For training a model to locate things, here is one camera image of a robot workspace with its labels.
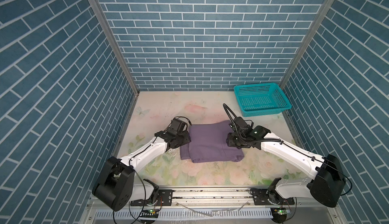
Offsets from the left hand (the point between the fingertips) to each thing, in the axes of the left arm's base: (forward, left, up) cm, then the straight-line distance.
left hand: (189, 138), depth 87 cm
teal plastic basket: (+38, -56, -7) cm, 67 cm away
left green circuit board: (-34, +18, -10) cm, 40 cm away
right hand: (-4, -21, +5) cm, 22 cm away
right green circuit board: (-35, -44, -8) cm, 57 cm away
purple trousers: (-3, -11, -2) cm, 12 cm away
